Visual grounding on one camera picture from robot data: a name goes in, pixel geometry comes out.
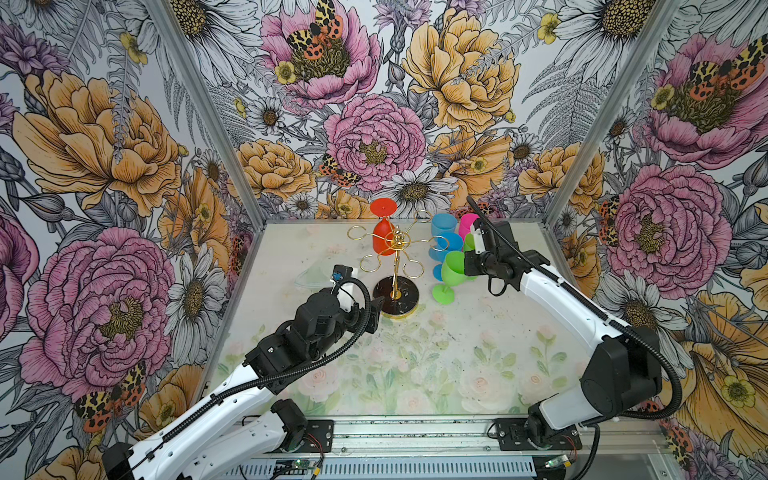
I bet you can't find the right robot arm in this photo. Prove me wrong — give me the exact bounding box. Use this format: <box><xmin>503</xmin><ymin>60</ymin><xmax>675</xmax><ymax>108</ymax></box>
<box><xmin>464</xmin><ymin>200</ymin><xmax>683</xmax><ymax>449</ymax></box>

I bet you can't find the right aluminium corner post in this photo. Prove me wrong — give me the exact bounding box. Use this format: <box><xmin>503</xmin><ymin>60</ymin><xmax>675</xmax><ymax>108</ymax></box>
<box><xmin>543</xmin><ymin>0</ymin><xmax>682</xmax><ymax>227</ymax></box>

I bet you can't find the pink wine glass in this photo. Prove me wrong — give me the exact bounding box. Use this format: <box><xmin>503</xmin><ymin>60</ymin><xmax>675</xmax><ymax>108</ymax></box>
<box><xmin>458</xmin><ymin>213</ymin><xmax>479</xmax><ymax>239</ymax></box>

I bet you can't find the aluminium front rail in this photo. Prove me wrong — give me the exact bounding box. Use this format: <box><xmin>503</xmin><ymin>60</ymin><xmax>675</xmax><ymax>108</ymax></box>
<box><xmin>157</xmin><ymin>413</ymin><xmax>670</xmax><ymax>463</ymax></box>

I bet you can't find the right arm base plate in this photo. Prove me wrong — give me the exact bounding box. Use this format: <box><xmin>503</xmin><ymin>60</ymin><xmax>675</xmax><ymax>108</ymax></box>
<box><xmin>486</xmin><ymin>417</ymin><xmax>583</xmax><ymax>452</ymax></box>

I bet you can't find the small green circuit board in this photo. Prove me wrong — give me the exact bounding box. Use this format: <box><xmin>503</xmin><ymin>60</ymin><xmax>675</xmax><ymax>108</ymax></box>
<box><xmin>273</xmin><ymin>459</ymin><xmax>317</xmax><ymax>476</ymax></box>

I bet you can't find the gold wire wine glass rack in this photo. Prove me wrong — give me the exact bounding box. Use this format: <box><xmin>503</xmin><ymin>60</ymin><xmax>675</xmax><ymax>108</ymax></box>
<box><xmin>347</xmin><ymin>218</ymin><xmax>436</xmax><ymax>318</ymax></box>

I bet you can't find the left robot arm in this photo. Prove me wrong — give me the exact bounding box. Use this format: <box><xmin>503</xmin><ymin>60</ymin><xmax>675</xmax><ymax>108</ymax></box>
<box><xmin>102</xmin><ymin>268</ymin><xmax>384</xmax><ymax>479</ymax></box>

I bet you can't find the green wine glass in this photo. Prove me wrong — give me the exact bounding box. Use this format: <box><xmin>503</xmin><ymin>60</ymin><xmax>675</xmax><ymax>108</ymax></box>
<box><xmin>431</xmin><ymin>251</ymin><xmax>468</xmax><ymax>305</ymax></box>
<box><xmin>463</xmin><ymin>233</ymin><xmax>475</xmax><ymax>252</ymax></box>

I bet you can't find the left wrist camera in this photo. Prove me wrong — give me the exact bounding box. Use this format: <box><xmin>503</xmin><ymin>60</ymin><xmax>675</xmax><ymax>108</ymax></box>
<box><xmin>329</xmin><ymin>263</ymin><xmax>358</xmax><ymax>310</ymax></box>

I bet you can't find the right small circuit board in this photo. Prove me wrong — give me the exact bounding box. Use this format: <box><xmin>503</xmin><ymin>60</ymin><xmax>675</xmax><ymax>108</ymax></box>
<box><xmin>543</xmin><ymin>454</ymin><xmax>572</xmax><ymax>469</ymax></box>

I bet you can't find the light blue wine glass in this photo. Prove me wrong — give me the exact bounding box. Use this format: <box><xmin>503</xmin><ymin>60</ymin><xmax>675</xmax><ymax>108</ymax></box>
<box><xmin>431</xmin><ymin>213</ymin><xmax>458</xmax><ymax>236</ymax></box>

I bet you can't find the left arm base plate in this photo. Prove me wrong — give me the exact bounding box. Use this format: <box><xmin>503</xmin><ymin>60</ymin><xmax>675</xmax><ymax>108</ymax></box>
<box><xmin>279</xmin><ymin>419</ymin><xmax>335</xmax><ymax>454</ymax></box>

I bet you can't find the red wine glass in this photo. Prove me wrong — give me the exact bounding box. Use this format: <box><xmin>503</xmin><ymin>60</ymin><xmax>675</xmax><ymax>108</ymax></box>
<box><xmin>370</xmin><ymin>198</ymin><xmax>397</xmax><ymax>256</ymax></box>

